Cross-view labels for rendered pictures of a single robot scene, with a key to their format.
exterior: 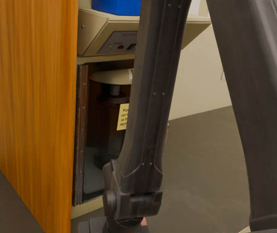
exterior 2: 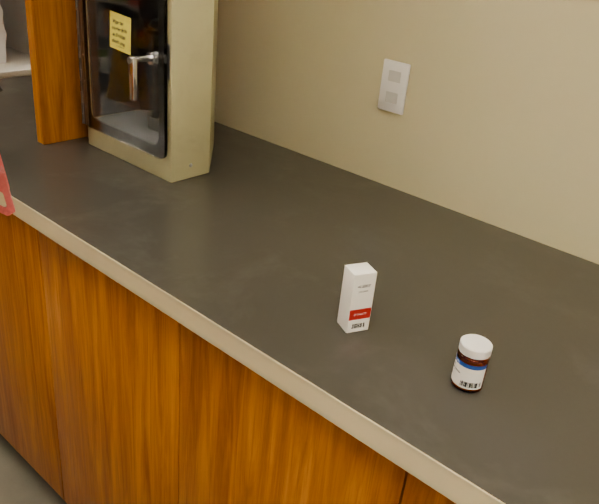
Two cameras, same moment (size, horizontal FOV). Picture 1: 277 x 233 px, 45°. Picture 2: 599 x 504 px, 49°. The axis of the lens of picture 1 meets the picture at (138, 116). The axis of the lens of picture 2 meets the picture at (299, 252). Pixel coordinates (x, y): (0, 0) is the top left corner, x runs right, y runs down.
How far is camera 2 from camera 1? 1.79 m
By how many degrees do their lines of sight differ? 72
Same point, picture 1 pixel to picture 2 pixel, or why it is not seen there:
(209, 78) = not seen: outside the picture
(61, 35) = not seen: outside the picture
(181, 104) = (498, 194)
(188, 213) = (106, 199)
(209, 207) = (123, 214)
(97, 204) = (108, 145)
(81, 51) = not seen: outside the picture
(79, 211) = (94, 139)
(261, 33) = not seen: outside the picture
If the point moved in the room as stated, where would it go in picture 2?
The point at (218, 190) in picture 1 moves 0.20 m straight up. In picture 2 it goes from (176, 225) to (177, 123)
